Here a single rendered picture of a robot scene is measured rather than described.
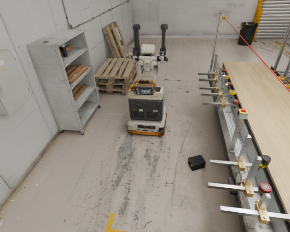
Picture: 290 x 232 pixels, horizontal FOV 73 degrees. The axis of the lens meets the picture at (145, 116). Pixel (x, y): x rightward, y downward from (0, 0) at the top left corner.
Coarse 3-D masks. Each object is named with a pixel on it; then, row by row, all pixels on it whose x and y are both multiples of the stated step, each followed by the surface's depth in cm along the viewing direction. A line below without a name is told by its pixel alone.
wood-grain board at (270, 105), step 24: (240, 72) 315; (264, 72) 312; (240, 96) 256; (264, 96) 253; (288, 96) 251; (264, 120) 213; (288, 120) 212; (264, 144) 184; (288, 144) 183; (288, 168) 161; (288, 192) 144
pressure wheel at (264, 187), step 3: (261, 183) 150; (264, 183) 150; (261, 186) 148; (264, 186) 148; (267, 186) 148; (270, 186) 148; (261, 189) 147; (264, 189) 146; (267, 189) 146; (270, 189) 146; (264, 192) 146; (267, 192) 145; (261, 195) 154
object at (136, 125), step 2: (134, 124) 319; (136, 124) 319; (138, 124) 318; (140, 124) 318; (142, 124) 318; (144, 124) 317; (146, 124) 317; (134, 126) 322; (136, 126) 321; (138, 126) 321; (140, 126) 319; (142, 126) 319; (144, 126) 318; (146, 126) 318; (148, 126) 317; (150, 126) 316; (152, 126) 316; (154, 126) 315; (156, 126) 314; (158, 126) 313; (144, 128) 321; (146, 128) 320; (148, 128) 320; (150, 128) 319; (152, 128) 318; (154, 128) 318; (156, 128) 317; (158, 128) 316
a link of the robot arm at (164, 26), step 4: (164, 24) 295; (164, 28) 291; (164, 32) 294; (164, 36) 296; (164, 40) 299; (164, 44) 301; (160, 48) 306; (164, 48) 303; (160, 52) 306; (164, 52) 305
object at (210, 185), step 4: (208, 184) 157; (212, 184) 156; (216, 184) 156; (220, 184) 156; (224, 184) 156; (216, 188) 156; (220, 188) 155; (224, 188) 155; (228, 188) 154; (232, 188) 153; (236, 188) 153; (240, 188) 152; (244, 188) 152; (252, 188) 152; (256, 188) 152; (256, 192) 151; (260, 192) 150
